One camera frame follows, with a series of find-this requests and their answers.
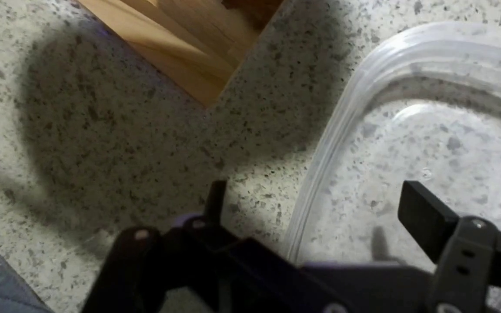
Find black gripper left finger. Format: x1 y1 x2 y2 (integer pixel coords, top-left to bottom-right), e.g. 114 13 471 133
81 180 344 313

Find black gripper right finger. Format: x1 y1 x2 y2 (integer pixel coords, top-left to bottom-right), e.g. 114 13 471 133
396 180 501 313

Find wooden base cabinet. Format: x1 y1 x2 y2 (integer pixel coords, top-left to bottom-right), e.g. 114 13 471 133
74 0 286 110

